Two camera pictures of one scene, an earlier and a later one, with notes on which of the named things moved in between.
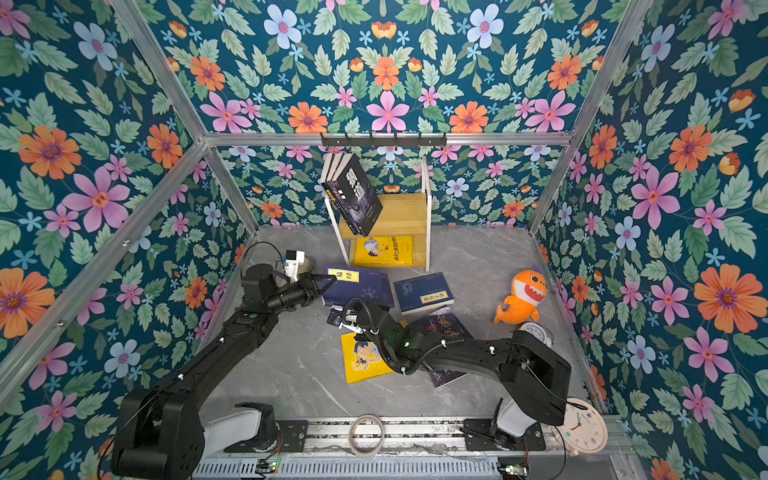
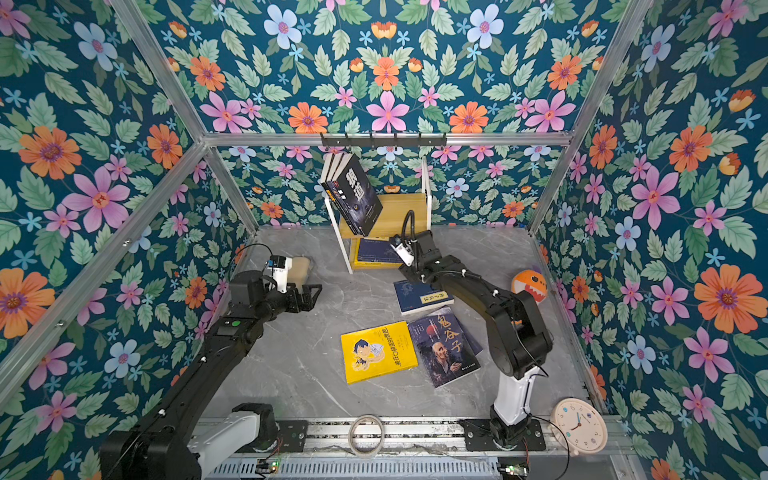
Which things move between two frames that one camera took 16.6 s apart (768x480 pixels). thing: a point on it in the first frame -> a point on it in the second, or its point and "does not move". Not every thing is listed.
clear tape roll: (352, 443) does not move
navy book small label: (423, 293) does not move
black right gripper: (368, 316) -> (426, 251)
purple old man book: (442, 321) does not move
